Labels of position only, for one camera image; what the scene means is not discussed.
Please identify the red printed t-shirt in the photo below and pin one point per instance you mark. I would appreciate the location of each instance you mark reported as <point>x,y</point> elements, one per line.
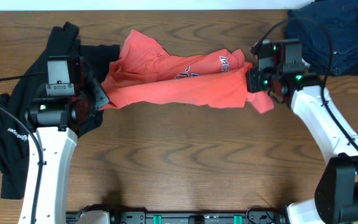
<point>146,72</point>

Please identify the black t-shirt white logo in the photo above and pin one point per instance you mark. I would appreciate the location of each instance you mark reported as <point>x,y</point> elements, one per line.
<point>14,147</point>

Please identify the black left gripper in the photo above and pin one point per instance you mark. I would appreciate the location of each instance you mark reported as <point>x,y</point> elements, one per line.
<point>102,98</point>

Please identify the navy blue folded garment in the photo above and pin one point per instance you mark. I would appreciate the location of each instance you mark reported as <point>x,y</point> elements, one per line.
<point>327,28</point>

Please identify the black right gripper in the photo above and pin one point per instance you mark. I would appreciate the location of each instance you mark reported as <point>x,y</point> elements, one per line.
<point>253,76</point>

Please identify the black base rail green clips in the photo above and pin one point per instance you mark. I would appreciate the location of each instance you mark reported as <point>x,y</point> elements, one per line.
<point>98,213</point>

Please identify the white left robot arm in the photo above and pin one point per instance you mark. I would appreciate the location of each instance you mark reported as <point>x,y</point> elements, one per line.
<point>52,140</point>

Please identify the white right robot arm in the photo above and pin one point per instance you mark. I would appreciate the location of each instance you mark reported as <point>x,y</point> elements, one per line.
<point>335,199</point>

